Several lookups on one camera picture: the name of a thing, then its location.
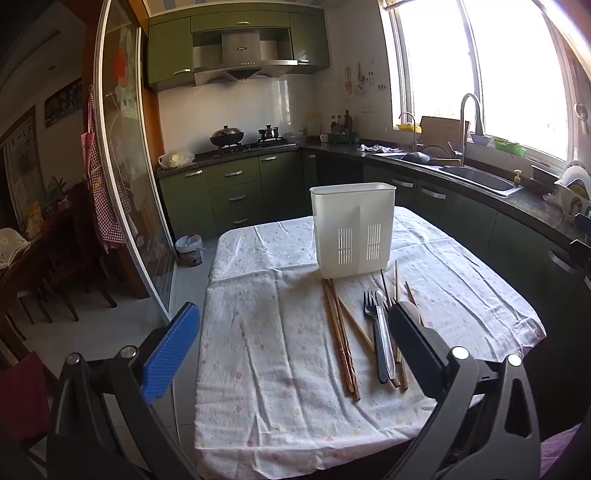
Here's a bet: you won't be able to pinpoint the black plastic fork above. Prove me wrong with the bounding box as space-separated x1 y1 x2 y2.
363 290 391 384

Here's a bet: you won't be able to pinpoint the tall steel faucet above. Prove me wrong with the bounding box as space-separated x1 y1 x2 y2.
459 93 485 168

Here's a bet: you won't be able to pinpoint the dark wall poster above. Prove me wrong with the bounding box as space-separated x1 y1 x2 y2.
44 78 84 128

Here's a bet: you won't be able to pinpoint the kitchen window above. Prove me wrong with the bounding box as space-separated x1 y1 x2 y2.
381 0 591 164

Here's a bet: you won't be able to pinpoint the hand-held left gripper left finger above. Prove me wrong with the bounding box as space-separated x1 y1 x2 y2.
46 302 201 480

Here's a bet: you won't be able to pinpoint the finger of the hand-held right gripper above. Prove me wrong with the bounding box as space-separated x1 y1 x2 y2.
569 239 591 278

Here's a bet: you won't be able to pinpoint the black pan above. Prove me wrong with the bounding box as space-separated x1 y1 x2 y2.
400 145 462 166

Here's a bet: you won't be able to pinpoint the green basin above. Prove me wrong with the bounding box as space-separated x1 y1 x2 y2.
494 138 527 158

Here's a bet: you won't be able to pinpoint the gas stove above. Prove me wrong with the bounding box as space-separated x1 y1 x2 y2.
210 137 297 154

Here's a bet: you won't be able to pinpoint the small steel faucet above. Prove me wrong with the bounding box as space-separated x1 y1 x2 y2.
398 112 423 151

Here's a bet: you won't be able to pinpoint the green wall cabinets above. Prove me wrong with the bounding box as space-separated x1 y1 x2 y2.
148 9 331 92

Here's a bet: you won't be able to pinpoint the steel range hood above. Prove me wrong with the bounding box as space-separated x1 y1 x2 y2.
192 30 298 86

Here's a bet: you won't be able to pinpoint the red checked apron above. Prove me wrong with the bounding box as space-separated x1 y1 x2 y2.
81 88 126 253

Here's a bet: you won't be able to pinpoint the dish rack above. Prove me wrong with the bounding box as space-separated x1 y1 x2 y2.
554 178 591 217

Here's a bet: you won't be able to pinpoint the dark wooden chair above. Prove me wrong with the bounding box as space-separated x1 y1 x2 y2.
28 182 118 324

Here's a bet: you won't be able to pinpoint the wall calendar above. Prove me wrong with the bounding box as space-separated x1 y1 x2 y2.
0 107 48 227

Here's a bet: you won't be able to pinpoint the clear plastic spoon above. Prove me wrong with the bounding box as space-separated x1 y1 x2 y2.
375 289 397 377

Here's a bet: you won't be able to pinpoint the dark stone countertop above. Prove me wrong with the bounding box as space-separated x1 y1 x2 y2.
157 141 591 247

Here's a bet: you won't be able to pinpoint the wooden cutting board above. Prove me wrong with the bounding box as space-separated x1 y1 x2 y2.
419 116 471 149

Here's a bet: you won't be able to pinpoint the beige wooden spoon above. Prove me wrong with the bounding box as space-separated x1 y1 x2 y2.
398 300 422 326

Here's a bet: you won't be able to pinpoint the green base cabinets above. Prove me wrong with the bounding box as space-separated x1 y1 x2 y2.
157 150 591 324

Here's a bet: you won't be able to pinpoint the plastic bag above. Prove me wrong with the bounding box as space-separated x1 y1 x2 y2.
159 151 195 169

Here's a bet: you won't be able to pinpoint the floral white tablecloth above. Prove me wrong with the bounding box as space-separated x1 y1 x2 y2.
194 205 548 476

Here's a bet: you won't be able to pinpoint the steel kitchen sink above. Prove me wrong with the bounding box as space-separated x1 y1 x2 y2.
436 165 525 198

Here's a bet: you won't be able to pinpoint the black wok with lid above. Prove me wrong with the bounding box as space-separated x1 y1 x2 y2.
210 125 245 148

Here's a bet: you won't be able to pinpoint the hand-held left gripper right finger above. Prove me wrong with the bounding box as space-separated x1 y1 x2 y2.
383 302 541 480

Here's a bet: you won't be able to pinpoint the dark patterned chopstick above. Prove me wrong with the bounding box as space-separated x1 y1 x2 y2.
328 278 362 402
322 278 354 398

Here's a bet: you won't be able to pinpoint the small trash bin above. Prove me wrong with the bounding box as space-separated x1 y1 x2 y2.
175 233 205 267

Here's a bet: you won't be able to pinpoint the white plate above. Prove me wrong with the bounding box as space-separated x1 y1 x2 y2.
561 161 591 195

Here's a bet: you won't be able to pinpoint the glass sliding door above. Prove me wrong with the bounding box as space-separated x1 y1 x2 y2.
95 0 178 324

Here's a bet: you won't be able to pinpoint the white plastic utensil holder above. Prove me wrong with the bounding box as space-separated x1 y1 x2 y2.
309 182 397 280

